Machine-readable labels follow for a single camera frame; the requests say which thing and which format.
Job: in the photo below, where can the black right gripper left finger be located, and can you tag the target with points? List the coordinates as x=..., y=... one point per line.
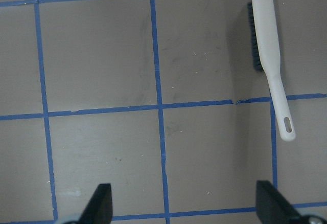
x=99, y=208

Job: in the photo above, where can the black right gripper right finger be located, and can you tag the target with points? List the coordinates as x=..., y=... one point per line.
x=271, y=207

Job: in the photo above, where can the white brush with black bristles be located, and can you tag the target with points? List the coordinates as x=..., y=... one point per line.
x=266, y=57

